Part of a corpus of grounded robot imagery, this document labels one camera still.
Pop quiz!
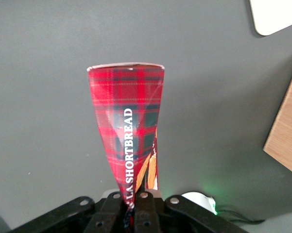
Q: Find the cream plastic tray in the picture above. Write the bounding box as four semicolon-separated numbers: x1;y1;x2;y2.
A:
249;0;292;37

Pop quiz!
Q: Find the light wooden board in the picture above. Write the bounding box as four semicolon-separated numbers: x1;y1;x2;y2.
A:
262;50;292;179

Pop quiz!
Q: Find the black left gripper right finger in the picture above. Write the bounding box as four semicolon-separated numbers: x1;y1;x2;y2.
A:
133;190;249;233

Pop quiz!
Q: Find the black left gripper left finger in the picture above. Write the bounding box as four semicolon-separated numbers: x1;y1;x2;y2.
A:
11;191;126;233

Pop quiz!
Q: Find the black cable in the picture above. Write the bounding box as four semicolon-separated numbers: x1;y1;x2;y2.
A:
215;208;266;224

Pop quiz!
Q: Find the red tartan shortbread cookie box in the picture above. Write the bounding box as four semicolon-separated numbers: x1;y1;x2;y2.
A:
86;63;166;229

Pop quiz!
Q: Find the white device with green light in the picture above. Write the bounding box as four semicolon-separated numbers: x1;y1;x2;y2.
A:
181;191;219;216

